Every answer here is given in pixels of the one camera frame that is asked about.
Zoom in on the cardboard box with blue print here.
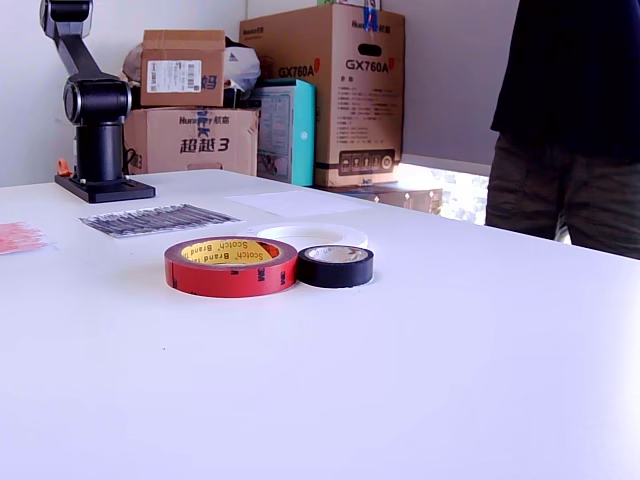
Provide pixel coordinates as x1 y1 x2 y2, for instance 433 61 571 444
123 107 261 177

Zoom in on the red scribbled paper sheet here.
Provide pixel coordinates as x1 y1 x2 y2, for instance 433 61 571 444
0 221 57 257

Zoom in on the blank white paper sheet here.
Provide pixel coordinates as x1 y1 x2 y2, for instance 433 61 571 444
224 189 374 219

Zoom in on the white tape roll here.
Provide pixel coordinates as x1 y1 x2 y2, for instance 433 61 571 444
247 222 370 251

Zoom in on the grey roller blind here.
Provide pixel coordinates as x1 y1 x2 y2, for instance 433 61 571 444
402 0 521 167

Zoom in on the cardboard box with shipping label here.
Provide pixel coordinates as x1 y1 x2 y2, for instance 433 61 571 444
139 29 226 109

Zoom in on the tall GX760A cardboard box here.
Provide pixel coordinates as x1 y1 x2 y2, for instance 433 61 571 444
238 2 406 189

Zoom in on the red Scotch tape roll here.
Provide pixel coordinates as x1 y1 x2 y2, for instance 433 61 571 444
163 235 300 300

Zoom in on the person in dark shirt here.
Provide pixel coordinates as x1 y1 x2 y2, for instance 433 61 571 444
484 0 640 261

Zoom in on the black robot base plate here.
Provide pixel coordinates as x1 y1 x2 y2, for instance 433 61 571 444
53 172 157 205

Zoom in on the black scribbled paper sheet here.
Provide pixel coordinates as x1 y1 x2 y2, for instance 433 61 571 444
78 203 245 240

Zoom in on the white plastic bag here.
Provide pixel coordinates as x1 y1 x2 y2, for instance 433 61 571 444
223 37 262 94

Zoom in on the black printed box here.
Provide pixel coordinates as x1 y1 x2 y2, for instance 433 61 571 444
319 180 444 217

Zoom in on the grey plastic bag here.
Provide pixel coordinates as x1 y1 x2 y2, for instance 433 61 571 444
122 42 145 84

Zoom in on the teal box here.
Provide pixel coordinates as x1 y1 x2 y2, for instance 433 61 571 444
255 78 318 187

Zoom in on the black electrical tape roll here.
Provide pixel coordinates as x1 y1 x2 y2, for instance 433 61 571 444
296 244 375 290

